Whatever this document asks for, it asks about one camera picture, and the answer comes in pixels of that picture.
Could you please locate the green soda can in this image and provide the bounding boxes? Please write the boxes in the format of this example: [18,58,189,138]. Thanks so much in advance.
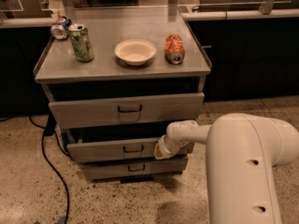
[68,23,93,63]

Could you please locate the grey metal drawer cabinet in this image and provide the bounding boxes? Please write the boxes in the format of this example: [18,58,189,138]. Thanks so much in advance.
[33,6,213,184]

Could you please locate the blue red soda can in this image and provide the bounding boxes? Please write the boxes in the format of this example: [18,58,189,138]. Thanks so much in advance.
[50,16,72,40]

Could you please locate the white paper bowl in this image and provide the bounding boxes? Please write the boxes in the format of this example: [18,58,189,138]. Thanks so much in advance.
[114,39,157,66]

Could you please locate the orange soda can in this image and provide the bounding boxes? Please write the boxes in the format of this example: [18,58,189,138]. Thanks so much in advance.
[165,34,185,64]

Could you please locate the white counter rail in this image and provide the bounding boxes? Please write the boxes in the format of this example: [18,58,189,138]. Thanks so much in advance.
[181,9,299,21]

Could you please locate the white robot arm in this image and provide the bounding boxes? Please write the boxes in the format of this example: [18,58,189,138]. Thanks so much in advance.
[154,113,299,224]

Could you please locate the grey drawer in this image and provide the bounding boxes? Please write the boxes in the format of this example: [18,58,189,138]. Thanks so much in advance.
[50,92,204,129]
[81,155,188,180]
[66,136,195,164]

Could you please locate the grey bottom drawer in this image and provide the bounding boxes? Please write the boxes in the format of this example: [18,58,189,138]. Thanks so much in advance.
[81,155,188,180]

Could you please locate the black cable left floor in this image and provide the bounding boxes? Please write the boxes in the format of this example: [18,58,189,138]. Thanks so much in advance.
[27,115,71,224]

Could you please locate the grey top drawer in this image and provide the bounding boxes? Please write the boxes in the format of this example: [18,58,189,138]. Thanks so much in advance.
[50,92,204,129]

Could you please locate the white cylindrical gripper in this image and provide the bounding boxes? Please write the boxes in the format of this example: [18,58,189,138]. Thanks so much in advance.
[154,134,189,160]

